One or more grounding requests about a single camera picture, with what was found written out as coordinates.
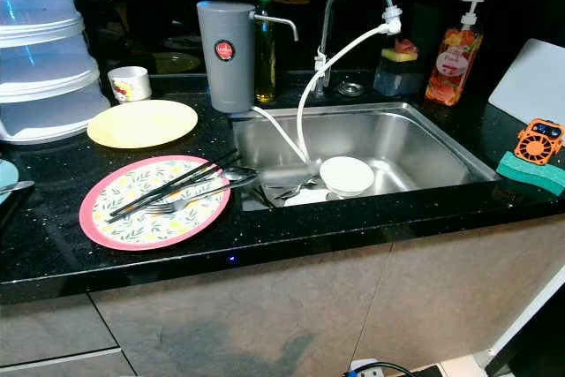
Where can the chrome faucet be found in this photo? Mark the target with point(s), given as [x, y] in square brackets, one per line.
[321, 33]

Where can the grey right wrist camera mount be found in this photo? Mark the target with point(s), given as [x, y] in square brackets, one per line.
[366, 368]

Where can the white printed mug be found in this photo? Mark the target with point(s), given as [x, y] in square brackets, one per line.
[131, 84]

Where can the green capped oil bottle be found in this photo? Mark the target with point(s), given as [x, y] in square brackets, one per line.
[265, 64]

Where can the teal plate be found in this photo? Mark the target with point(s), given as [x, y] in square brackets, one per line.
[7, 174]

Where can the white cutting board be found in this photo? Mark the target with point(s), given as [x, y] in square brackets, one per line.
[530, 81]

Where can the white bowl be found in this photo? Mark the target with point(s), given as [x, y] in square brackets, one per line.
[347, 176]

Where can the yellow plate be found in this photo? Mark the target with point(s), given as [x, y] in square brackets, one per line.
[141, 124]

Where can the orange soap pump bottle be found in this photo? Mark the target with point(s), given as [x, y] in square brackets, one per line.
[452, 68]

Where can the silver spoon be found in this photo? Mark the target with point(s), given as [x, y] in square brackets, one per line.
[22, 186]
[238, 174]

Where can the green sponge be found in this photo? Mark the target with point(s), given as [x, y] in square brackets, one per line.
[530, 174]

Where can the silver fork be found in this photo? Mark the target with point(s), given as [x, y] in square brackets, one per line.
[296, 190]
[159, 208]

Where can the white square dish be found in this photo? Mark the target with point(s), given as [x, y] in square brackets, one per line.
[307, 199]

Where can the pink scrubber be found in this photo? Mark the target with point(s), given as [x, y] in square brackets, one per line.
[406, 45]

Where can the grey sponge holder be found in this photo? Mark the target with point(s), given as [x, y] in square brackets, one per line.
[397, 79]

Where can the stacked white plastic containers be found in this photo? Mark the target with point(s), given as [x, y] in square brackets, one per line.
[53, 77]

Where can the grey water filter canister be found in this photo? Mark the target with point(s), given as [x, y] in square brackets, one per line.
[225, 72]

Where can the yellow sponge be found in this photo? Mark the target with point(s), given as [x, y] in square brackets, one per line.
[397, 56]

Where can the orange mini fan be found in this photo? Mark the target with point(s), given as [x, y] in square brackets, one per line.
[538, 143]

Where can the stainless steel sink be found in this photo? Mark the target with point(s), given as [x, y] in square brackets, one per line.
[415, 139]

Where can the floral plate with pink rim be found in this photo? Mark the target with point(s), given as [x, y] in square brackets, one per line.
[141, 229]

